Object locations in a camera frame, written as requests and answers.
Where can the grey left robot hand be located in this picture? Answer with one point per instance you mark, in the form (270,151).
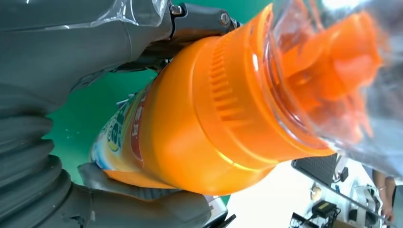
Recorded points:
(63,41)

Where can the orange detergent bottle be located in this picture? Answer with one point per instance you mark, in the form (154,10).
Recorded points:
(195,126)

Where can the dark open laptop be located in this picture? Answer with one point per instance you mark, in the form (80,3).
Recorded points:
(314,168)

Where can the desk socket tray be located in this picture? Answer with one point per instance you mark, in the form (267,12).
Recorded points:
(299,221)

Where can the black power adapter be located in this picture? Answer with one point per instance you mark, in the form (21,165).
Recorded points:
(324,208)

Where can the person at laptop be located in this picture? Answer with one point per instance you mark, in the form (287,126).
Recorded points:
(382,192)

